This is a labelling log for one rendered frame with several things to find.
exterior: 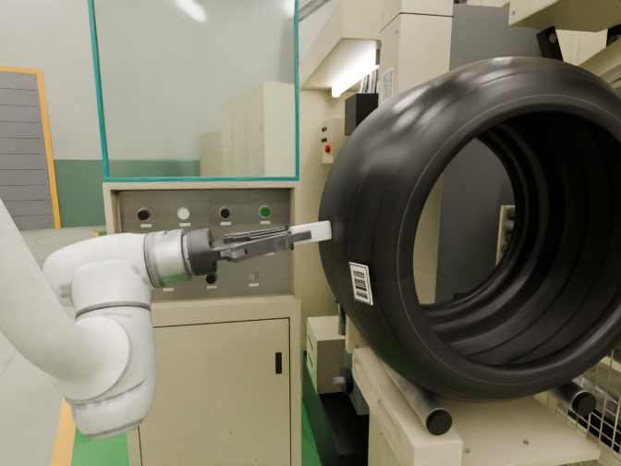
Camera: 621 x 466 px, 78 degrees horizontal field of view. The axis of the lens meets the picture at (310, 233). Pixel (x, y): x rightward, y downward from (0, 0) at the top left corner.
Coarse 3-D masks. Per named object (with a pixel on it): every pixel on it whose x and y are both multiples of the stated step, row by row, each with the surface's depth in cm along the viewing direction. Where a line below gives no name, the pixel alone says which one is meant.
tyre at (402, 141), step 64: (512, 64) 57; (384, 128) 58; (448, 128) 54; (512, 128) 85; (576, 128) 75; (384, 192) 55; (576, 192) 84; (384, 256) 56; (512, 256) 93; (576, 256) 84; (384, 320) 58; (448, 320) 92; (512, 320) 89; (576, 320) 78; (448, 384) 62; (512, 384) 64
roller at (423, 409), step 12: (396, 384) 75; (408, 384) 71; (408, 396) 70; (420, 396) 67; (432, 396) 67; (420, 408) 66; (432, 408) 64; (420, 420) 66; (432, 420) 62; (444, 420) 63; (432, 432) 63; (444, 432) 63
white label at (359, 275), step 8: (352, 264) 58; (360, 264) 57; (352, 272) 58; (360, 272) 57; (368, 272) 56; (352, 280) 59; (360, 280) 57; (368, 280) 56; (360, 288) 58; (368, 288) 56; (360, 296) 58; (368, 296) 57
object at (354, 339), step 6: (348, 318) 95; (348, 324) 95; (348, 330) 95; (354, 330) 95; (348, 336) 96; (354, 336) 96; (360, 336) 96; (348, 342) 96; (354, 342) 96; (360, 342) 96; (348, 348) 96; (354, 348) 96
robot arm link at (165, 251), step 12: (180, 228) 63; (156, 240) 59; (168, 240) 59; (180, 240) 59; (156, 252) 58; (168, 252) 58; (180, 252) 58; (156, 264) 58; (168, 264) 58; (180, 264) 58; (156, 276) 58; (168, 276) 59; (180, 276) 60
